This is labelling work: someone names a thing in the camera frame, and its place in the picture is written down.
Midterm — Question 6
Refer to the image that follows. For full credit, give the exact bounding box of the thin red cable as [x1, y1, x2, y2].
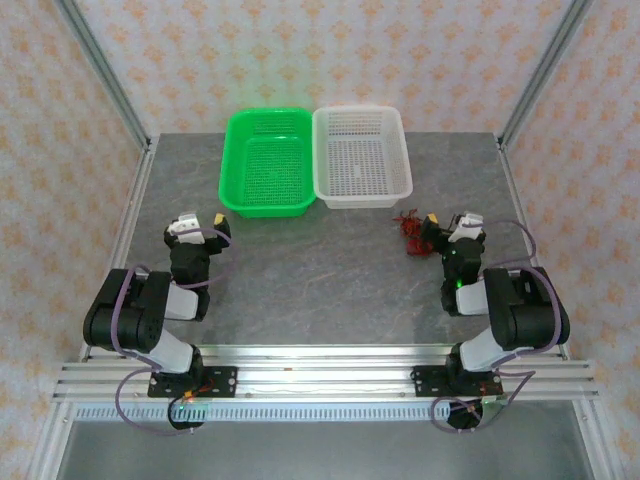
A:
[392, 209, 435, 259]

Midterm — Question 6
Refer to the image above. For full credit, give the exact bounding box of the green plastic basket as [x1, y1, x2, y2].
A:
[218, 107, 318, 220]

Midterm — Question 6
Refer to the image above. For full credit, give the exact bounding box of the white plastic basket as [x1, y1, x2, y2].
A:
[312, 105, 415, 210]

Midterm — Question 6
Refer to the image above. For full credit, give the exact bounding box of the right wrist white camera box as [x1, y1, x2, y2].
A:
[452, 211, 486, 242]

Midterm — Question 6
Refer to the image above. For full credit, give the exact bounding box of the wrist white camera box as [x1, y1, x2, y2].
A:
[452, 211, 486, 242]
[166, 211, 207, 246]

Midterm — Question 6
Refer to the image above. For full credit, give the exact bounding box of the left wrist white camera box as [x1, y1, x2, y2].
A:
[166, 211, 207, 246]

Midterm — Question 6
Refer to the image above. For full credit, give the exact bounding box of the aluminium table side rail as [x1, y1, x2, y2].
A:
[496, 135, 572, 362]
[77, 135, 160, 362]

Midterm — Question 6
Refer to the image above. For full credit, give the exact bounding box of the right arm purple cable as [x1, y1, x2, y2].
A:
[430, 219, 560, 436]

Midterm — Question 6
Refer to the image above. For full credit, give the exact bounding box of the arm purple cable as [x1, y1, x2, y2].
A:
[430, 219, 560, 436]
[114, 227, 236, 437]

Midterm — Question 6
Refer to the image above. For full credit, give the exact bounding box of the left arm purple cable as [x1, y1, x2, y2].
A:
[114, 227, 236, 437]

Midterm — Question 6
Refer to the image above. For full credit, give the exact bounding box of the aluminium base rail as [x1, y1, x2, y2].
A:
[52, 343, 599, 402]

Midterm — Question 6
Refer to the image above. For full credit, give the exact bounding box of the aluminium frame post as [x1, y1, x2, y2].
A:
[54, 0, 154, 152]
[497, 0, 596, 152]

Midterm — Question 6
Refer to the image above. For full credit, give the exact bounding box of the slotted grey cable duct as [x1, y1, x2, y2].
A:
[73, 402, 497, 422]

